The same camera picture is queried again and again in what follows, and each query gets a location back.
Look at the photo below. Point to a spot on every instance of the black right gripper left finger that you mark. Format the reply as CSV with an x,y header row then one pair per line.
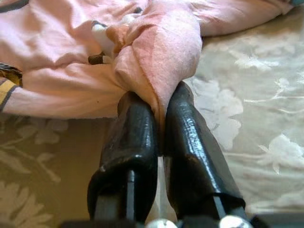
x,y
133,142

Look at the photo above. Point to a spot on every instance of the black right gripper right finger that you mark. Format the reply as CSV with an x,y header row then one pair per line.
x,y
190,142

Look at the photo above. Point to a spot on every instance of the pink cartoon print blanket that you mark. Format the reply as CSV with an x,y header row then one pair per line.
x,y
95,59

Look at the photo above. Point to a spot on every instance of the beige floral bed sheet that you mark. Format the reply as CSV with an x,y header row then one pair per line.
x,y
249,118

